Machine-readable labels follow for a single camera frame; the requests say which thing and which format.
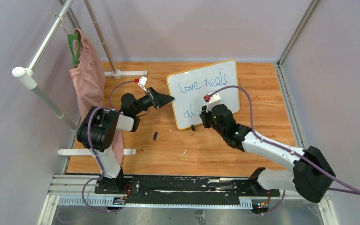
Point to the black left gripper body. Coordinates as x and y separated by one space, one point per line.
149 100

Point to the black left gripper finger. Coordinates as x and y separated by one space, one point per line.
163 100
162 93

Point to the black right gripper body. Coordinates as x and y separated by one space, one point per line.
208 117

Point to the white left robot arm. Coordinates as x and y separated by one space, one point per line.
98 129

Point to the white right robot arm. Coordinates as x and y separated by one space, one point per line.
306 171

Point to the yellow framed whiteboard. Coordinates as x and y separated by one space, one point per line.
189 88

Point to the pink hanging garment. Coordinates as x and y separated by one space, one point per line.
88 76

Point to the green clothes hanger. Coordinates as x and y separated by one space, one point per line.
74 46

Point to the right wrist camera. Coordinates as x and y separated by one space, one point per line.
211 100

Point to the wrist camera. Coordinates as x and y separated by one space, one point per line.
142 82
211 100

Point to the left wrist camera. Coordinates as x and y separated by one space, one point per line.
142 82

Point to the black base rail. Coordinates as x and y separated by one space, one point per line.
186 191

